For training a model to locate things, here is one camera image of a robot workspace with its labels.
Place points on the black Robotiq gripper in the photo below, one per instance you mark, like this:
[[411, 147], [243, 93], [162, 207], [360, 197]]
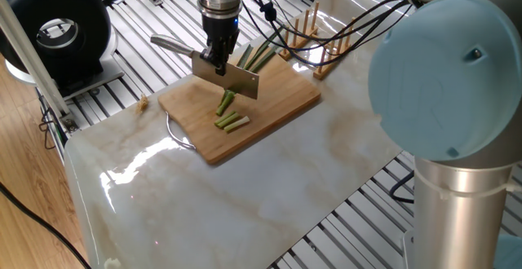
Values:
[[220, 31]]

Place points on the steel kitchen knife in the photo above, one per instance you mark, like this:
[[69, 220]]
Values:
[[241, 81]]

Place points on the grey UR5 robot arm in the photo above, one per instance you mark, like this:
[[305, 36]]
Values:
[[449, 81]]

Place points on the green garlic stalk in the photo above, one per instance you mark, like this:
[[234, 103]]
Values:
[[261, 55]]

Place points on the short green garlic piece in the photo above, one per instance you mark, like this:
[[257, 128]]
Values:
[[226, 102], [226, 118]]

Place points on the small tan garlic scrap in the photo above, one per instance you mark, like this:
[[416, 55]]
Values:
[[143, 102]]

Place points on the bamboo cutting board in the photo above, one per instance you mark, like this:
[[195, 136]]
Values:
[[277, 114]]

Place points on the wooden slotted rack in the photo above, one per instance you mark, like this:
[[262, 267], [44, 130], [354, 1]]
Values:
[[326, 57]]

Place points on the black round fan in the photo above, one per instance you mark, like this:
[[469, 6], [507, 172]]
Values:
[[86, 20]]

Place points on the white marble pattern mat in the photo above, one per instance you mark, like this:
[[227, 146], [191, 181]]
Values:
[[269, 204]]

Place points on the aluminium frame post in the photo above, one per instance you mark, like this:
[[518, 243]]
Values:
[[33, 57]]

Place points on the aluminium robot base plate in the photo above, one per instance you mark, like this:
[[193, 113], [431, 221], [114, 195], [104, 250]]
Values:
[[416, 253]]

